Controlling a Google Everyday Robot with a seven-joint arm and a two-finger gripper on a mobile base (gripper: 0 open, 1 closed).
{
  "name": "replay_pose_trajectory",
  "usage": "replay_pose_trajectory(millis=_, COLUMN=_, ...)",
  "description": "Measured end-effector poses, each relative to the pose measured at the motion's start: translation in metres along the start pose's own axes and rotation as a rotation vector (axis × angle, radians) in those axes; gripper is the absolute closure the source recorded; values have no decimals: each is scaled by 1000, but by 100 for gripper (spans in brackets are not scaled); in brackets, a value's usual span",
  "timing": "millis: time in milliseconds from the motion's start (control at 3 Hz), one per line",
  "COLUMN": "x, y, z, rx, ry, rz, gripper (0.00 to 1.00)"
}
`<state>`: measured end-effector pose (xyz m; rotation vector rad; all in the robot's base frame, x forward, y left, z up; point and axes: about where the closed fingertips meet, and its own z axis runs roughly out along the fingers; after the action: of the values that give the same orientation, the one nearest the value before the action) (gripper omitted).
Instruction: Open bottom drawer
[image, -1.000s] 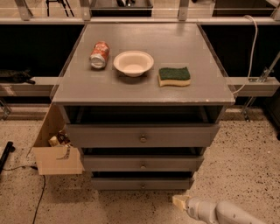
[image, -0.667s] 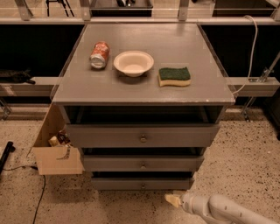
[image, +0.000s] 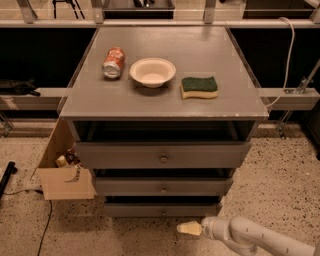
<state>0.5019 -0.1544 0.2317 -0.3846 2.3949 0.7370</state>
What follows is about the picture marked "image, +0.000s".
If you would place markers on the grey top drawer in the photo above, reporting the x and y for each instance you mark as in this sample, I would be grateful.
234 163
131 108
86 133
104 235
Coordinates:
156 155

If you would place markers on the snack packets in box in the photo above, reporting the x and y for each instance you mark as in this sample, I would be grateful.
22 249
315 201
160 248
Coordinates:
69 158

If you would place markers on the cardboard box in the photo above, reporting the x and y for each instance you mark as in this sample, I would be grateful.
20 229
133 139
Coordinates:
60 180

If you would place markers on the black bar on floor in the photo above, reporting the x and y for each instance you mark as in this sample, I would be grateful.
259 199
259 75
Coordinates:
10 170

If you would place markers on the grey bottom drawer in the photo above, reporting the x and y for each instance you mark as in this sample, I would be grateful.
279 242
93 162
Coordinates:
162 210

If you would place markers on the orange soda can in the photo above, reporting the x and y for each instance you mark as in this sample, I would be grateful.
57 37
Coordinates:
114 63

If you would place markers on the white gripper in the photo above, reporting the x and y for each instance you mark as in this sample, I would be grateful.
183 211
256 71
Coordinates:
209 227

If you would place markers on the metal frame rail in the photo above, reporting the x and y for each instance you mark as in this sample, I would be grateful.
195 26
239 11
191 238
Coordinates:
49 99

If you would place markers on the green yellow sponge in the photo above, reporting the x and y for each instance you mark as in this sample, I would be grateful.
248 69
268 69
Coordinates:
195 87

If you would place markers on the black object on rail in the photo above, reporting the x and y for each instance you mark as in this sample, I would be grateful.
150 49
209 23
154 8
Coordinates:
18 87

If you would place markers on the grey middle drawer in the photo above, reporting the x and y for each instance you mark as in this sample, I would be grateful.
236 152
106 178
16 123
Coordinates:
144 186

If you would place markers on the grey drawer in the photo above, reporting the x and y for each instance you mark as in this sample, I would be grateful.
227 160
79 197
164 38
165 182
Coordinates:
144 186
162 210
156 155

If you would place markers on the white paper bowl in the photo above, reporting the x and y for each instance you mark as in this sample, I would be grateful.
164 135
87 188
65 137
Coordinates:
152 72

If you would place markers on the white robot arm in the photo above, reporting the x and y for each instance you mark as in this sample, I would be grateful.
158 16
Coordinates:
244 237

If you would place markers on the grey drawer cabinet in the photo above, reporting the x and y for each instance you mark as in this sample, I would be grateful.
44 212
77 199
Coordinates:
123 110

